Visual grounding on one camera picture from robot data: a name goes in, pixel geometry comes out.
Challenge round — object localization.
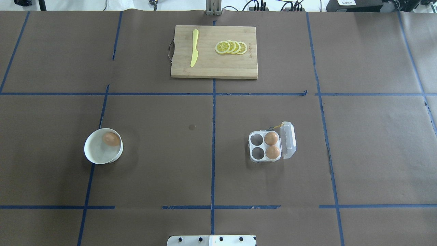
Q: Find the brown egg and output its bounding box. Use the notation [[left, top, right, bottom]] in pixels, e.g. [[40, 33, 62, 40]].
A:
[[264, 131, 279, 146], [266, 146, 281, 160], [102, 132, 121, 147]]

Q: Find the clear plastic egg box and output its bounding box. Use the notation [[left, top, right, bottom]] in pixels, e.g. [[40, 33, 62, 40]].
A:
[[248, 121, 297, 163]]

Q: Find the wooden cutting board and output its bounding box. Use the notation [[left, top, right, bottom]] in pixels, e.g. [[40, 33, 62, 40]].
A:
[[171, 25, 258, 80]]

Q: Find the back lemon slice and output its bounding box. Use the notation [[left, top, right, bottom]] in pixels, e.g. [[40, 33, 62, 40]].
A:
[[236, 42, 247, 55]]

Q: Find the yellow plastic knife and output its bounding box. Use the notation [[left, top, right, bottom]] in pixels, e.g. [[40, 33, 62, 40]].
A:
[[190, 29, 199, 67]]

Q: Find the white ceramic bowl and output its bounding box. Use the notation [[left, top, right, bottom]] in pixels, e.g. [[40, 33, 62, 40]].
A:
[[83, 128, 124, 165]]

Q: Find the grey aluminium post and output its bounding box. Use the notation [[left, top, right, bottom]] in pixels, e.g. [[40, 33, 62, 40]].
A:
[[206, 0, 223, 16]]

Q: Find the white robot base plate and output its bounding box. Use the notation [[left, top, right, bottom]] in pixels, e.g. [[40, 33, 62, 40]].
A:
[[167, 235, 257, 246]]

